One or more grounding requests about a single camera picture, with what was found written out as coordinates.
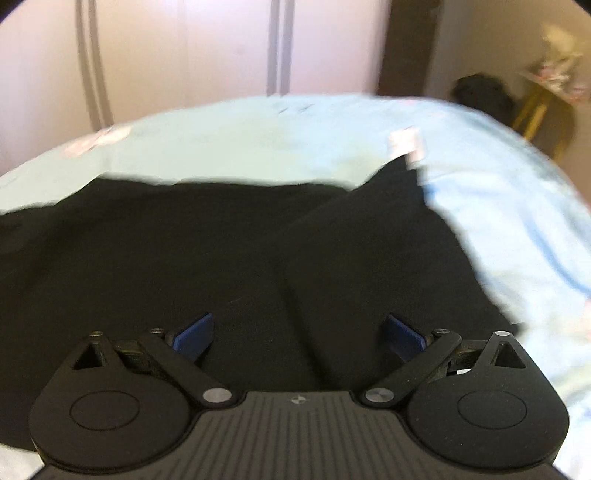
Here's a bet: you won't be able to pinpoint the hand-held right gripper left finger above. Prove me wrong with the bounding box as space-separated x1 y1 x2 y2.
69 312 234 409

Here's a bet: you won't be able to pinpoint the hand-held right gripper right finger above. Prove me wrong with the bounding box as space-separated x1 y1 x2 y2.
360 313 527 409

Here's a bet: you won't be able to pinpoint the black pants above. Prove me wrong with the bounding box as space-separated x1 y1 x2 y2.
0 154 525 451

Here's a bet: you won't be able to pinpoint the light blue printed bedsheet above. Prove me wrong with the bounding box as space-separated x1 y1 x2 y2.
0 92 591 480

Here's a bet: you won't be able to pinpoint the dark round object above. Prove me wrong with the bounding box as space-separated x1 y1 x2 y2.
450 74 516 128

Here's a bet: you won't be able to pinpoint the yellow wooden stool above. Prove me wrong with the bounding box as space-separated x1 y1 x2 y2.
512 84 579 160

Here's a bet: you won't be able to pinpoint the white wardrobe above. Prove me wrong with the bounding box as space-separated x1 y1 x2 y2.
0 0 394 178

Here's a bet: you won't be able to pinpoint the floral cloth bundle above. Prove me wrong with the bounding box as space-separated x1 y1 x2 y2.
518 23 591 106

